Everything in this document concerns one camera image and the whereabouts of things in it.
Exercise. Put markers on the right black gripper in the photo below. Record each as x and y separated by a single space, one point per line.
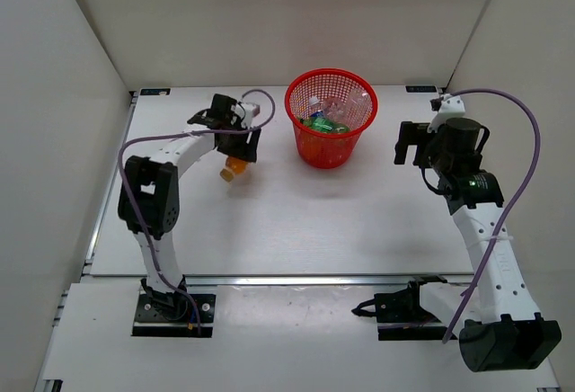
411 134

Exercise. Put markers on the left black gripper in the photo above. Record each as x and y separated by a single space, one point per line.
245 151

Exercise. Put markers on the orange juice bottle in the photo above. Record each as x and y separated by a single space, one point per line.
233 167

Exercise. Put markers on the clear crushed plastic bottle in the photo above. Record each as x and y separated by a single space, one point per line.
358 103

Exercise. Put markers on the green soda bottle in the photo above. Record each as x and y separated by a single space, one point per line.
323 125

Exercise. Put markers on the blue label water bottle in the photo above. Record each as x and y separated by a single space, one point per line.
315 107

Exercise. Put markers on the red label cola bottle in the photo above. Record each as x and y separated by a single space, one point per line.
334 108

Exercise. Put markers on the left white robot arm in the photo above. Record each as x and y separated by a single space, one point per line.
149 200

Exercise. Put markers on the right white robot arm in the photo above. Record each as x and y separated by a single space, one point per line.
495 321

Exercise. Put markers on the red plastic mesh bin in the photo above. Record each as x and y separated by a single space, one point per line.
320 150

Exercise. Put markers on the right black corner label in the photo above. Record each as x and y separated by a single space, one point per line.
421 89

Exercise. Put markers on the black corner label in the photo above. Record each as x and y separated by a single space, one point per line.
421 89
154 91

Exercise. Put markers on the left black corner label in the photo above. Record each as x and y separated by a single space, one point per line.
154 91

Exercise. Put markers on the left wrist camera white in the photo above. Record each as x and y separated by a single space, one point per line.
248 109

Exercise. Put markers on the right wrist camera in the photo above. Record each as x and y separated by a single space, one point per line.
446 106

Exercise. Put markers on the aluminium table edge rail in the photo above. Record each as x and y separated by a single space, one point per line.
302 280

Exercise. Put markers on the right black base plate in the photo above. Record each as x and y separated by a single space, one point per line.
400 317

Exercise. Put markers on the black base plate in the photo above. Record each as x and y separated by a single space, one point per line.
400 317
152 320

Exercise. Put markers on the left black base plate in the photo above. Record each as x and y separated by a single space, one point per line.
152 320

